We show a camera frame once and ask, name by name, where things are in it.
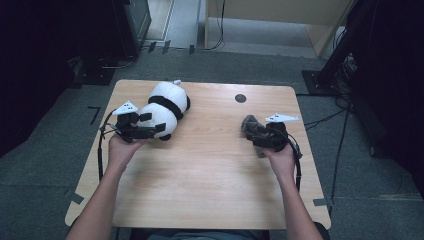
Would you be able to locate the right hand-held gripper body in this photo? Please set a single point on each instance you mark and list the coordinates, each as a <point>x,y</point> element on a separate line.
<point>276,138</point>

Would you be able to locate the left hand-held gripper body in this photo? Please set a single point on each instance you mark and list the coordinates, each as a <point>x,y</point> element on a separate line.
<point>126,128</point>

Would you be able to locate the grey cloth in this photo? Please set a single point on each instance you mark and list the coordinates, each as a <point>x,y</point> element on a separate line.
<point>250,123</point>

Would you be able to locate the panda plush toy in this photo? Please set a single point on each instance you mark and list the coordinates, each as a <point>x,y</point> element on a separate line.
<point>166,96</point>

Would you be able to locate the person's left hand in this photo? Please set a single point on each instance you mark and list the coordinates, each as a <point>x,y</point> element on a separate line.
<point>121,155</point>

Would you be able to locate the person's right hand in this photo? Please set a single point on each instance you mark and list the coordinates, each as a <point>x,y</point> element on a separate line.
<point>282,165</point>

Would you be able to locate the black angled floor tape mark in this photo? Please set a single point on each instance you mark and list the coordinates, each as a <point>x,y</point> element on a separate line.
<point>95,115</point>

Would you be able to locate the dark round table grommet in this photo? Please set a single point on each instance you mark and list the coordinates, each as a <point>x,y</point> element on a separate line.
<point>240,98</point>

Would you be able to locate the black stand base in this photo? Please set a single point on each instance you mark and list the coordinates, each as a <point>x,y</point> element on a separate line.
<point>95,75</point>

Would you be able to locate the black floor tape strip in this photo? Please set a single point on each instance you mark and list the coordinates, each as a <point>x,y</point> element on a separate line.
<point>152,46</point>
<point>191,49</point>
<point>166,47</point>

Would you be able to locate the grey floor tape piece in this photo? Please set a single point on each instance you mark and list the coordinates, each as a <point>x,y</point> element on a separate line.
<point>321,202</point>
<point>76,197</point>

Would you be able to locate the black equipment cabinet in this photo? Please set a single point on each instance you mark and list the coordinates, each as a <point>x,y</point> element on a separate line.
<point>133,26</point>

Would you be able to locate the black metal stand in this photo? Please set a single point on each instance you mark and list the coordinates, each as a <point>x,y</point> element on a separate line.
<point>336,56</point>

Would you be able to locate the dark curtain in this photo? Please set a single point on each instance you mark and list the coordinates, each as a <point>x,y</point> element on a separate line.
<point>393,83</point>
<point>33,66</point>

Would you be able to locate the person's dark clothing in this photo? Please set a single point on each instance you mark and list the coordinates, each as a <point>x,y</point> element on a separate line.
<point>200,236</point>

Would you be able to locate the light wooden cabinet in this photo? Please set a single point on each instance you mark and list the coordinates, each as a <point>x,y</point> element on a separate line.
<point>283,10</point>

